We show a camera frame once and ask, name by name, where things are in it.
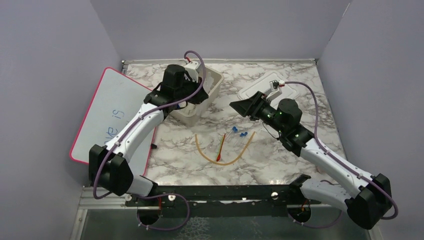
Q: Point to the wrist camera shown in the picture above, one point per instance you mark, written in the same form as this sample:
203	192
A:
193	68
275	85

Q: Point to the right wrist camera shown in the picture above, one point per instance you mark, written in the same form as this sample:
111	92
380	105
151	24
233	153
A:
275	85

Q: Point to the pink-framed whiteboard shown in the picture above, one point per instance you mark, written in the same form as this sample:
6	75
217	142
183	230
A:
116	100

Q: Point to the red rainbow measuring spoon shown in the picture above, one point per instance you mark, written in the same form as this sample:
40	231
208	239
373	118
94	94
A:
218	157

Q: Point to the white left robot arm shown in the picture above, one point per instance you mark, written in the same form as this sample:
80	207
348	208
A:
109	164

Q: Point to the blue-capped test tube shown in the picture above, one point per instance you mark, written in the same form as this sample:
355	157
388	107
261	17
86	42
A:
232	131
240	139

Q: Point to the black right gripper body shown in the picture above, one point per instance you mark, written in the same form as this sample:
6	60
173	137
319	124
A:
268	115

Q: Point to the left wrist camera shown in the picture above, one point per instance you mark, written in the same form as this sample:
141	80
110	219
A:
193	68

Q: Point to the white bin lid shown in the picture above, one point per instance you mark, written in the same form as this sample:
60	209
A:
262	85

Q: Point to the black table edge rail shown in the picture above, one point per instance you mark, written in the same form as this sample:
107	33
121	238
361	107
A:
214	201

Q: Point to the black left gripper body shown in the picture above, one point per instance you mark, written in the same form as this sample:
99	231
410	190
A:
188	89

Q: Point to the yellow rubber tube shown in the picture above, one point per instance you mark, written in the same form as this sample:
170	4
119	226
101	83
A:
229	154

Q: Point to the glass rods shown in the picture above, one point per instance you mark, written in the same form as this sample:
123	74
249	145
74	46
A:
207	85

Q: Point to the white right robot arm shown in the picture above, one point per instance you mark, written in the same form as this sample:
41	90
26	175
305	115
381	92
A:
365	197

